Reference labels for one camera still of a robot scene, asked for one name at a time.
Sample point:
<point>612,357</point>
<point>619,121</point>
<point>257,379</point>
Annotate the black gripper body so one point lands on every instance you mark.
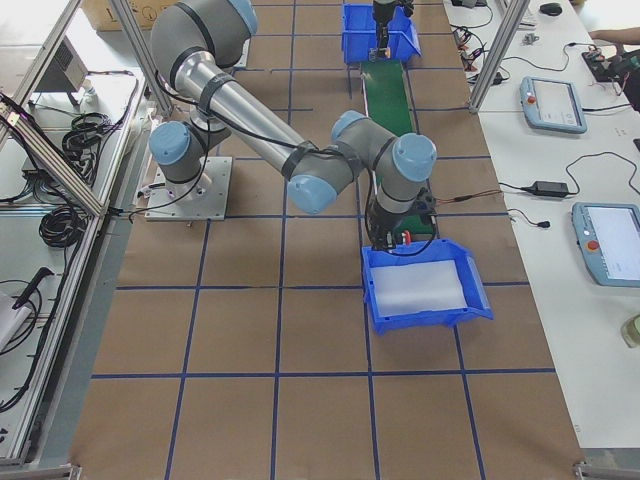
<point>378,222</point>
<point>382,15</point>

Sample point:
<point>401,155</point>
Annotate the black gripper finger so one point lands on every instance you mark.
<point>382,39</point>
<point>383,241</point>

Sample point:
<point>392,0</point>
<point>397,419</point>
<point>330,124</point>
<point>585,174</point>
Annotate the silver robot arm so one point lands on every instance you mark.
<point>195,43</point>

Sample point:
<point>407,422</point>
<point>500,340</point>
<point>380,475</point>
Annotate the far blue plastic bin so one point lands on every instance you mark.
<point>358,38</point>

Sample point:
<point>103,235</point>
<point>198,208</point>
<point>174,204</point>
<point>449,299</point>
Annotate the blue plastic bin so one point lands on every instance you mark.
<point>358,38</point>
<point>478,304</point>

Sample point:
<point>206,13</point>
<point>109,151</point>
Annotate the white foam pad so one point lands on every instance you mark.
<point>417,287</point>

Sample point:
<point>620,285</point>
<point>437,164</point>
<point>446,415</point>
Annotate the near blue plastic bin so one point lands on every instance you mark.
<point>478,304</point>

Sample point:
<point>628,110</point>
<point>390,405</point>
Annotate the green conveyor belt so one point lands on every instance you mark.
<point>404,162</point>

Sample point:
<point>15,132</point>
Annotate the black power adapter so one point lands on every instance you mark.
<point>550,189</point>

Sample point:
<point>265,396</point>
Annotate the black computer mouse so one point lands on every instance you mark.
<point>551,9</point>

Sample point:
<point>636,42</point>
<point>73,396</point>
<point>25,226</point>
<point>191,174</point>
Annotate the far teach pendant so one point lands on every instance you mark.
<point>552,105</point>

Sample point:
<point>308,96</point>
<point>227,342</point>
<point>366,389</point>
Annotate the teach pendant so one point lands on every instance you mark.
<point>552,105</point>
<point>608,239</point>

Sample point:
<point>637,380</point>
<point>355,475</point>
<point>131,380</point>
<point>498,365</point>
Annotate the near teach pendant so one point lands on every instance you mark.
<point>608,239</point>

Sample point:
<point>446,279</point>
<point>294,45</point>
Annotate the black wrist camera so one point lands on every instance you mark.
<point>425,206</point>

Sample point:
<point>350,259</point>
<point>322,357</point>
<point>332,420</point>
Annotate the aluminium frame post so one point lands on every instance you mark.
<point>497,51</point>

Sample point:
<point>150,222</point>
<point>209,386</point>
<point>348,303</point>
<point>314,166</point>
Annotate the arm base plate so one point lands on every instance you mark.
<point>202,199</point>

